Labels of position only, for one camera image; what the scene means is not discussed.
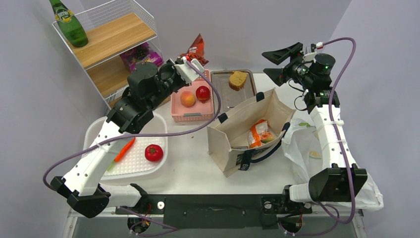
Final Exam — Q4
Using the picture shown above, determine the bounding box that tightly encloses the purple snack packet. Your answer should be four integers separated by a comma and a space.
119, 43, 163, 72

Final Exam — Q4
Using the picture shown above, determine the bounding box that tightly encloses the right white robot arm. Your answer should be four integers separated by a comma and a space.
262, 42, 368, 213

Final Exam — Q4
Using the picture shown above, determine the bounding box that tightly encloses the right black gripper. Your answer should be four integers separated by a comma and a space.
262, 44, 315, 88

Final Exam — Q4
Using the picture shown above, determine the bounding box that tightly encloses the beige canvas tote bag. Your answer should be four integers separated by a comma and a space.
207, 89, 295, 177

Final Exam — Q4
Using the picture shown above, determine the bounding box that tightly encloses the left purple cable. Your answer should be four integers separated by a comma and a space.
43, 60, 222, 191

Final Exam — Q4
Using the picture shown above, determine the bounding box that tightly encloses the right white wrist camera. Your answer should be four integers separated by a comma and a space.
303, 42, 323, 62

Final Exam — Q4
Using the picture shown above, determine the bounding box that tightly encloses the stainless steel tray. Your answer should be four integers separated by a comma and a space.
210, 69, 257, 114

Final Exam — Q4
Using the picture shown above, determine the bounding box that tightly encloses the green glass bottle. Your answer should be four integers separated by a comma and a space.
50, 0, 89, 48

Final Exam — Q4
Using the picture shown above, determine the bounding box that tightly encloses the red chips bag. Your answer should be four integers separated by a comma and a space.
180, 34, 209, 66

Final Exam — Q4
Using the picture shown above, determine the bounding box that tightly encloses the white plastic grocery bag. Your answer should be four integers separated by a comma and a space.
281, 119, 384, 211

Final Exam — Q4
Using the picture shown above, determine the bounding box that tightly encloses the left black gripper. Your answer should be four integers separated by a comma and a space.
146, 58, 186, 111

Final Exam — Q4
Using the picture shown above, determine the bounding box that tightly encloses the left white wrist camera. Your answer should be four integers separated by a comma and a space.
174, 57, 205, 84

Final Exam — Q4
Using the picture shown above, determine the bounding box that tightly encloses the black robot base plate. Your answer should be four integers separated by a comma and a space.
116, 194, 312, 229

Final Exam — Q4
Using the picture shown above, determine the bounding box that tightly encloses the red pomegranate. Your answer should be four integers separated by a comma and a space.
195, 86, 210, 103

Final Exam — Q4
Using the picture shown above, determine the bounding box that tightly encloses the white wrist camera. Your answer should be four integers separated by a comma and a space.
303, 42, 323, 62
174, 57, 205, 84

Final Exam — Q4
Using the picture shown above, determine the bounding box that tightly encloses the red chili pepper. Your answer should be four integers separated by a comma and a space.
107, 137, 136, 171

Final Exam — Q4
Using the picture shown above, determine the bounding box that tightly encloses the orange snack packet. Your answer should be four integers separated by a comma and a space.
248, 119, 275, 148

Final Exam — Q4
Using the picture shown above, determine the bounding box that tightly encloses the brown bread slice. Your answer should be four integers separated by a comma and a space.
229, 71, 247, 91

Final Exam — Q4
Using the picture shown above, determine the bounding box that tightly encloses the white plastic basin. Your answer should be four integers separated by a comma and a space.
83, 113, 168, 184

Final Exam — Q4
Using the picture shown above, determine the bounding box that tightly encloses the orange peach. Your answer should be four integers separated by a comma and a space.
180, 91, 196, 108

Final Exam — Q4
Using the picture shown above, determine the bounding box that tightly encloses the red tomato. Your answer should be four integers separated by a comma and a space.
145, 144, 164, 162

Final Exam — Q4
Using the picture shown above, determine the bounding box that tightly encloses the white wire wooden shelf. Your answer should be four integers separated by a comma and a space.
52, 0, 162, 108

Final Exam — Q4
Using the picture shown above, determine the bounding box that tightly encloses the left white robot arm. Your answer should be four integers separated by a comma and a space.
51, 58, 204, 218

